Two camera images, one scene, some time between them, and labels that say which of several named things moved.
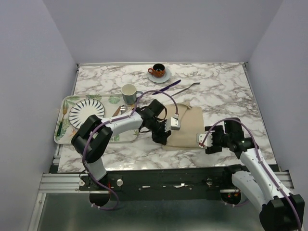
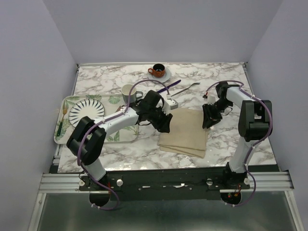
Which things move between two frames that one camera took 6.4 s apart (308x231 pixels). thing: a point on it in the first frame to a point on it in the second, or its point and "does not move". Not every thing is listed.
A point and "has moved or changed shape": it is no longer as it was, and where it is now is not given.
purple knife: x=164 y=89 does not move
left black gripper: x=161 y=137 to x=163 y=125
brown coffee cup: x=158 y=70 does not move
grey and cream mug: x=129 y=92 does not move
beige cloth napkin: x=191 y=124 has moved or changed shape
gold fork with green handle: x=64 y=110 does not move
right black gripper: x=214 y=149 to x=209 y=118
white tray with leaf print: x=114 y=106 does not move
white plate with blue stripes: x=83 y=109 does not move
